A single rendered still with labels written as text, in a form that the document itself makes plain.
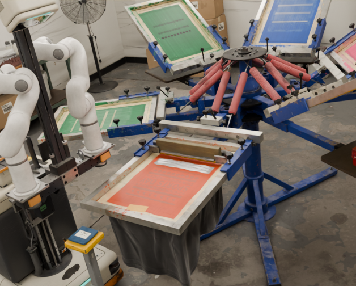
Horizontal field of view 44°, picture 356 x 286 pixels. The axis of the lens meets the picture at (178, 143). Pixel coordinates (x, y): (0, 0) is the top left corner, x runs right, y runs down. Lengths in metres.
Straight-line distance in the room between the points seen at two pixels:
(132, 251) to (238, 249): 1.09
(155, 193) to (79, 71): 0.71
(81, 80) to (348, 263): 2.08
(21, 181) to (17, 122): 0.32
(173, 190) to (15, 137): 0.81
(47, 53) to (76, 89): 0.21
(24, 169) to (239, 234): 1.85
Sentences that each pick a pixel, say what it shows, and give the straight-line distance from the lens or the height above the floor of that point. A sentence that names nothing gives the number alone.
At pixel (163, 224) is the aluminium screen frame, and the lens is 2.00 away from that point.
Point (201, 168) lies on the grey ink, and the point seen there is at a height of 0.96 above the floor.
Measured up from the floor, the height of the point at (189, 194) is 0.95.
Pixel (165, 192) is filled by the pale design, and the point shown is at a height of 0.95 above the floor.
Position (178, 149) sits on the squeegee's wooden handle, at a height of 1.02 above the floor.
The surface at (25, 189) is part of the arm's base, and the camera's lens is 2.19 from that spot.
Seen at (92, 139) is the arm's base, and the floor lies 1.21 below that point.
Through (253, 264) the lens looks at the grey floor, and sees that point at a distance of 3.20.
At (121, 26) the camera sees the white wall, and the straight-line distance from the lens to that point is 7.91.
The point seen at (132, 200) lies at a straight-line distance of 2.26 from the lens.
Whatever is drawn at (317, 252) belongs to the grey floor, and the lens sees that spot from 3.30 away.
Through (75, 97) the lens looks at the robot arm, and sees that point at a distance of 2.21.
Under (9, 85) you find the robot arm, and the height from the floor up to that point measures 1.67.
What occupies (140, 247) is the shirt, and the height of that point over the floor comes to 0.70.
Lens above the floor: 2.18
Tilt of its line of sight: 27 degrees down
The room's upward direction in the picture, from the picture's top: 9 degrees counter-clockwise
